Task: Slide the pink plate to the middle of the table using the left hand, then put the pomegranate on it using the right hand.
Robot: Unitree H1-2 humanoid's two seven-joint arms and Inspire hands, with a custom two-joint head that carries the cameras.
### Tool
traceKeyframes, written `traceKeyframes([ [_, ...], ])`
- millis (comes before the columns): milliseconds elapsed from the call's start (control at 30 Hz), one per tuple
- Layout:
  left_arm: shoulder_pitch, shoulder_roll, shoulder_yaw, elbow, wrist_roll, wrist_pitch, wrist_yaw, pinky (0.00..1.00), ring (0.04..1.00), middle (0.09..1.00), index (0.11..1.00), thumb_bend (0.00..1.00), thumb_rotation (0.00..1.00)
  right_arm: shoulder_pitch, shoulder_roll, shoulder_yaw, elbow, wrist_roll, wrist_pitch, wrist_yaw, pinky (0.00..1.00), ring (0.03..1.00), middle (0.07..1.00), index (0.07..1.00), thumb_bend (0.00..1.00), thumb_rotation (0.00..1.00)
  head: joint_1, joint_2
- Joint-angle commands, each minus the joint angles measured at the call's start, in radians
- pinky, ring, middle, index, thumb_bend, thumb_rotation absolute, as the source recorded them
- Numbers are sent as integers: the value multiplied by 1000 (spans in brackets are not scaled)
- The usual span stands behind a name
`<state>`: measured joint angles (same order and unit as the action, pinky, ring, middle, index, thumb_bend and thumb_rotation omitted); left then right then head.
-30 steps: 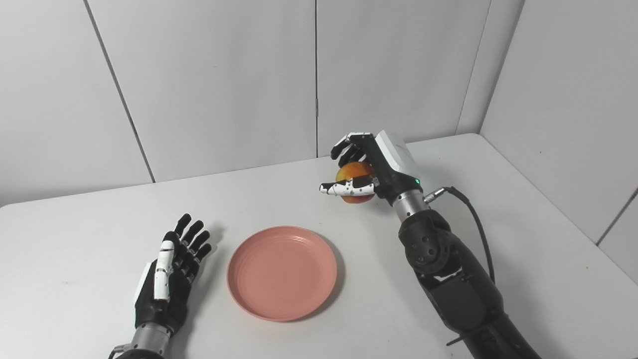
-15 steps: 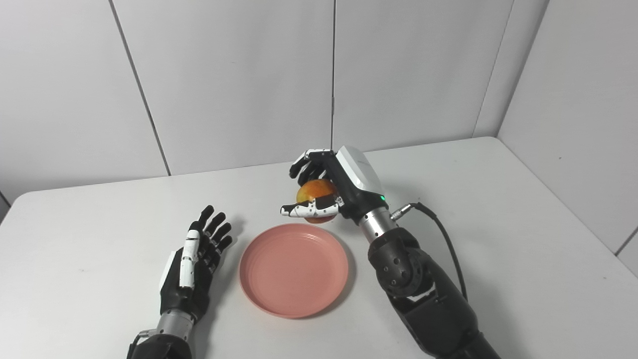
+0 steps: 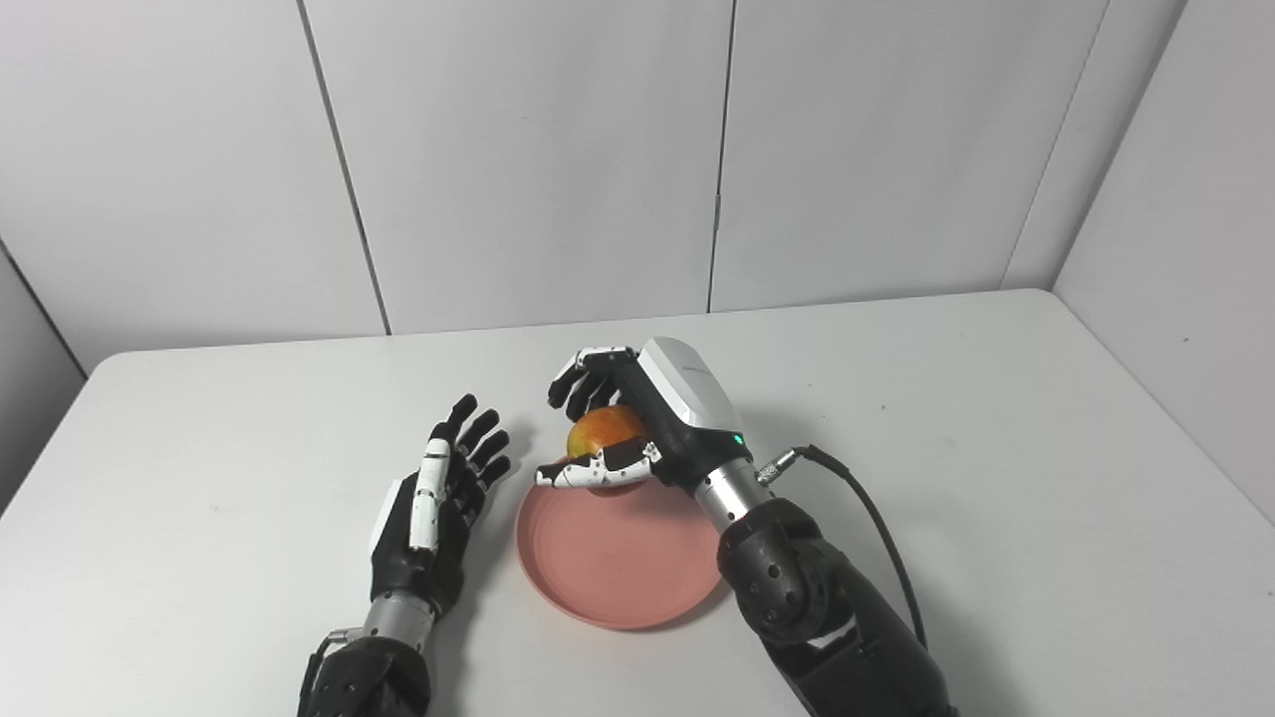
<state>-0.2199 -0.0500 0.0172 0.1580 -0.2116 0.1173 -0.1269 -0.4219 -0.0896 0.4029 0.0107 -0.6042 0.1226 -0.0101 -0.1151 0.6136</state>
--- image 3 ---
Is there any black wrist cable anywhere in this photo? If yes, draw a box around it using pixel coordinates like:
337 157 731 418
296 627 366 713
755 444 929 650

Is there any pink plate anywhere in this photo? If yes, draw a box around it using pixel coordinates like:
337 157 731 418
516 456 728 631

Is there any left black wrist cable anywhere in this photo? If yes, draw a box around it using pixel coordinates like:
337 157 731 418
296 627 366 713

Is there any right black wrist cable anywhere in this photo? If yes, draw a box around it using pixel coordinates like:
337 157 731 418
755 444 929 650

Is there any red-yellow apple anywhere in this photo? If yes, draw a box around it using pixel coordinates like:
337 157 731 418
566 403 650 459

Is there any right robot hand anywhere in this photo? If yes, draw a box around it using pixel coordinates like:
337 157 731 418
535 336 754 495

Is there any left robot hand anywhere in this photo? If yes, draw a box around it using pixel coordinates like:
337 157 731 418
369 393 512 620

